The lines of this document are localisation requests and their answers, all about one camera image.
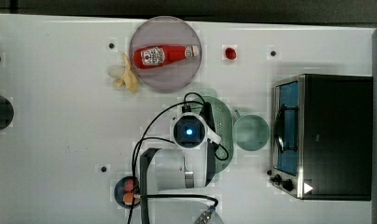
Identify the pink toy fruit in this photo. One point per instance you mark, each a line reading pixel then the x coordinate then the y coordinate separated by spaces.
pixel 130 184

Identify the red strawberry toy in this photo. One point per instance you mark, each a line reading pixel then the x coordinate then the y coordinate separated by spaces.
pixel 230 53

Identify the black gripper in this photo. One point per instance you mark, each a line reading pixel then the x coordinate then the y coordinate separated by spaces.
pixel 207 114

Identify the black toaster oven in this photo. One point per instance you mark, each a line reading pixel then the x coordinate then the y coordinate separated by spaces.
pixel 322 129

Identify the orange toy fruit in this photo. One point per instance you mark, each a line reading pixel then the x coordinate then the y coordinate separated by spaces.
pixel 130 198

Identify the red ketchup bottle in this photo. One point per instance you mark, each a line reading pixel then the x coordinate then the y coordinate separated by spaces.
pixel 157 56

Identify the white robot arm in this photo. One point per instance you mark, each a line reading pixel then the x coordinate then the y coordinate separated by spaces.
pixel 190 164

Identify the black cylinder lower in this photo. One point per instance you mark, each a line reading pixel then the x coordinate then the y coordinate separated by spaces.
pixel 6 112

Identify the green mug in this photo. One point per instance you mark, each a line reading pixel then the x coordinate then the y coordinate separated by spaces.
pixel 250 132

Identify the grey round plate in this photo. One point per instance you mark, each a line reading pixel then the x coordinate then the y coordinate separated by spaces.
pixel 165 30

